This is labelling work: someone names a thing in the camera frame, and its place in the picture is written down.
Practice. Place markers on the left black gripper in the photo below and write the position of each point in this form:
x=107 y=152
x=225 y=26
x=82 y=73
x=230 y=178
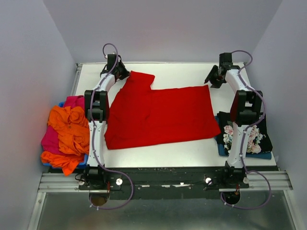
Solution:
x=125 y=73

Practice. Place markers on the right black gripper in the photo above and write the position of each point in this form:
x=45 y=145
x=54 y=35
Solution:
x=210 y=77

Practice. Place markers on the red t shirt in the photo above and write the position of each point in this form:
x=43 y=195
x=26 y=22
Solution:
x=141 y=116

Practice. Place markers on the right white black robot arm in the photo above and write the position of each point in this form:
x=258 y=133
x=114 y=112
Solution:
x=244 y=113

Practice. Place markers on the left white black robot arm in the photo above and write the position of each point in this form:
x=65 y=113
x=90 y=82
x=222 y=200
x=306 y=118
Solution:
x=97 y=110

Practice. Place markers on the orange t shirt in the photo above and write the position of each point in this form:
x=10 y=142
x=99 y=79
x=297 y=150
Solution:
x=69 y=129

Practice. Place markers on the black floral folded t shirt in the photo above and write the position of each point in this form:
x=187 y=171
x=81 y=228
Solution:
x=256 y=139

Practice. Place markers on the blue folded t shirt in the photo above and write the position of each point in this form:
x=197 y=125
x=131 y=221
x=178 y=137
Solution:
x=259 y=156

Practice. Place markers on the pink t shirt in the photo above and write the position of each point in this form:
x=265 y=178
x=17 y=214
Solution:
x=50 y=140

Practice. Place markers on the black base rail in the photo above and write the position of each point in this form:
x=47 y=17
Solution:
x=162 y=182

